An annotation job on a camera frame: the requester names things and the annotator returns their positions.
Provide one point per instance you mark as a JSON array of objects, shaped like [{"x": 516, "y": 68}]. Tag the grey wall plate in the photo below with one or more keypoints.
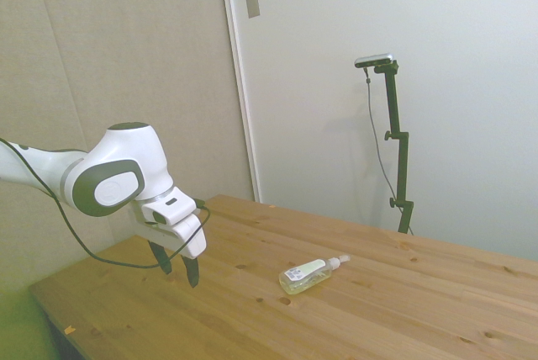
[{"x": 252, "y": 2}]

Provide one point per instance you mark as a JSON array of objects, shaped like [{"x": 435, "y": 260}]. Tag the small orange scrap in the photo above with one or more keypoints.
[{"x": 69, "y": 329}]

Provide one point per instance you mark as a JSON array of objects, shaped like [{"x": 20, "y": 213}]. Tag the clear sanitizer bottle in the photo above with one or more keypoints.
[{"x": 304, "y": 278}]

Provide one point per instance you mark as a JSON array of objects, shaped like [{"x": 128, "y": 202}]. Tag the white door frame trim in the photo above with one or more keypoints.
[{"x": 239, "y": 82}]

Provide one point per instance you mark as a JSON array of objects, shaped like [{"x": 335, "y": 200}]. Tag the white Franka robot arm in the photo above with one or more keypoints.
[{"x": 122, "y": 154}]

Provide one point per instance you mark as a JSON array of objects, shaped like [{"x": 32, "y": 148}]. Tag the silver exterior camera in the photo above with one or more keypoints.
[{"x": 374, "y": 59}]

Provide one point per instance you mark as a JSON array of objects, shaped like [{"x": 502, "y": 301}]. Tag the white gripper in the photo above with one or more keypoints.
[{"x": 185, "y": 236}]

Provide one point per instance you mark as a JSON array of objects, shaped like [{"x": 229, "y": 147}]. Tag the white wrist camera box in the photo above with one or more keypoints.
[{"x": 172, "y": 208}]

